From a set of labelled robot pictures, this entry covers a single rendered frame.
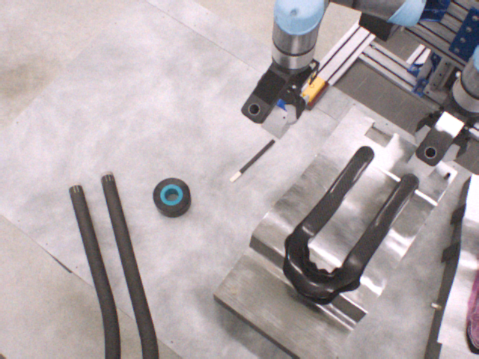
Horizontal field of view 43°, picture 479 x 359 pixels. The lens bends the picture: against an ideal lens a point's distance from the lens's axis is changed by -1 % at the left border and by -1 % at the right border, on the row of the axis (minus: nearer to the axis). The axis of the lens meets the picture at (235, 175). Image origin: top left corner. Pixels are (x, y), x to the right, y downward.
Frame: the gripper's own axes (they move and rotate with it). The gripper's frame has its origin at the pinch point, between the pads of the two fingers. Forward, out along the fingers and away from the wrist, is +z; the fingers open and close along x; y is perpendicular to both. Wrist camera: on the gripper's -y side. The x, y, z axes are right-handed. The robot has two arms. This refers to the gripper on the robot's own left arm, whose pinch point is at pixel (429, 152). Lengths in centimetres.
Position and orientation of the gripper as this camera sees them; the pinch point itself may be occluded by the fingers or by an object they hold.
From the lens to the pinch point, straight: 130.8
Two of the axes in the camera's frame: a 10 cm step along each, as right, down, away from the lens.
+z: -0.3, 3.9, 9.2
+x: -8.0, -5.6, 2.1
